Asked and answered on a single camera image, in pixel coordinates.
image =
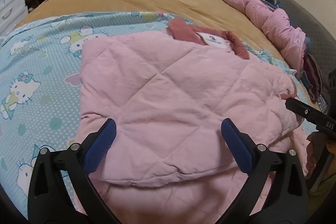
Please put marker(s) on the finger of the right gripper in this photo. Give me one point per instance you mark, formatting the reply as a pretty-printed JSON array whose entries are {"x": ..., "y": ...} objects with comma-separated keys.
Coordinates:
[{"x": 323, "y": 122}]

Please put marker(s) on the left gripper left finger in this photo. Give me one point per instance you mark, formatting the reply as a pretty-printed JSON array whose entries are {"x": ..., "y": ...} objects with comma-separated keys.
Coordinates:
[{"x": 48, "y": 199}]

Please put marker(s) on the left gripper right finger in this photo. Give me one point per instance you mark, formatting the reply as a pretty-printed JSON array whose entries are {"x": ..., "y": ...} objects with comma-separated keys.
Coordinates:
[{"x": 275, "y": 190}]

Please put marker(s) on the pink quilted jacket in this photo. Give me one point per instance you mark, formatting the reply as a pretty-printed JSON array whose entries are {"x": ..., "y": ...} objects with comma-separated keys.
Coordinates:
[{"x": 168, "y": 97}]

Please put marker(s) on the person right hand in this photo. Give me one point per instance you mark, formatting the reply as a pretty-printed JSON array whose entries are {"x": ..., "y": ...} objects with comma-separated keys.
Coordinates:
[{"x": 320, "y": 160}]

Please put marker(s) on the striped maroon cloth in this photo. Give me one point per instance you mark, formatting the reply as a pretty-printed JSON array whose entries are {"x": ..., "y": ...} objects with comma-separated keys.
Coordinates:
[{"x": 311, "y": 77}]

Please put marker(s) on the grey padded headboard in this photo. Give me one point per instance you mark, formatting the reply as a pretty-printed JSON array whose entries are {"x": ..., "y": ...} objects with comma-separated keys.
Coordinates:
[{"x": 322, "y": 42}]

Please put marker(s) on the pink duvet at headboard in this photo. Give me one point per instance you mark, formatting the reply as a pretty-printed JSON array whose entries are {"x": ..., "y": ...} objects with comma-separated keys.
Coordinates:
[{"x": 275, "y": 25}]

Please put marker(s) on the Hello Kitty blue blanket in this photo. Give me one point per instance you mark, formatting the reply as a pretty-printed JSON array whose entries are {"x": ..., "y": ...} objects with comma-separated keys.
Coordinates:
[{"x": 40, "y": 81}]

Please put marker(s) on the white drawer chest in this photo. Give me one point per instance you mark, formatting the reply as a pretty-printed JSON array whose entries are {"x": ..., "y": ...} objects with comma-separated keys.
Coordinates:
[{"x": 12, "y": 12}]

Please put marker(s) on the tan bed cover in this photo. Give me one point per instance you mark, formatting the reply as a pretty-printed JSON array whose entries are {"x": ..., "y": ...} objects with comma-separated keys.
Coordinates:
[{"x": 214, "y": 14}]

